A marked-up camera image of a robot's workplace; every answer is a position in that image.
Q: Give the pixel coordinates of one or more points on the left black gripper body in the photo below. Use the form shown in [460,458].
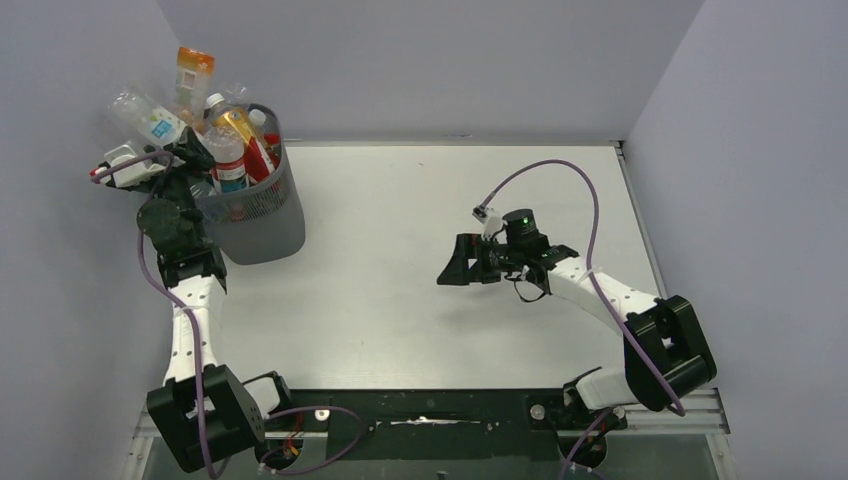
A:
[174,183]

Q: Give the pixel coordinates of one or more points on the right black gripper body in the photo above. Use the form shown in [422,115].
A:
[499,258]

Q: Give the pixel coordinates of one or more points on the clear bottle red teal label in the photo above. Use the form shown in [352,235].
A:
[228,150]

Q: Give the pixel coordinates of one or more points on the clear bottle white blue label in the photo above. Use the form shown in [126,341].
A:
[151,120]

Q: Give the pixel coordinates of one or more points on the brown tea bottle red base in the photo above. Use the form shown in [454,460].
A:
[260,162]

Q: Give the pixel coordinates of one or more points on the clear unlabelled bottle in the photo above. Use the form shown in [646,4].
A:
[237,93]

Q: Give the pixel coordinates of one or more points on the orange tinted bottle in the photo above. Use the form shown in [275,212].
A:
[195,70]

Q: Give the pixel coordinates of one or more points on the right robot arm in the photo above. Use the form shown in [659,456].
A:
[666,354]

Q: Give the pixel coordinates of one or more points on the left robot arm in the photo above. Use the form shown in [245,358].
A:
[203,412]

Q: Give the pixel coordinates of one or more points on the grey mesh waste bin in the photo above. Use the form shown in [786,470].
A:
[259,224]

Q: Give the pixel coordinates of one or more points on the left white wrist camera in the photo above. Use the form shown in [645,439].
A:
[127,166]

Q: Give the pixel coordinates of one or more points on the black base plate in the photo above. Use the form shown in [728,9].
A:
[456,424]

